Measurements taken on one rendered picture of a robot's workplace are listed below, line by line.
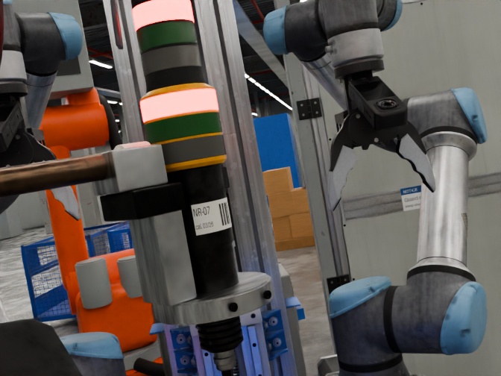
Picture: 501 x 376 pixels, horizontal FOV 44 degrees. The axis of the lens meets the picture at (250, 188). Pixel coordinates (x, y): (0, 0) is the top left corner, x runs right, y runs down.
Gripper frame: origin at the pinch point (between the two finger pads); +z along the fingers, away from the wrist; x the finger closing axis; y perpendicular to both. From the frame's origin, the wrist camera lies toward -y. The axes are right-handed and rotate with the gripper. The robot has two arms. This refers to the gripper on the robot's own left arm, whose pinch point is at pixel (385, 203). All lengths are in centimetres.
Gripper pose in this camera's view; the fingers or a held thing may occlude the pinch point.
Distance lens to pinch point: 90.6
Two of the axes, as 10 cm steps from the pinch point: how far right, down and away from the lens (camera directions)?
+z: 1.7, 9.8, 0.5
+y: -0.7, -0.4, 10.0
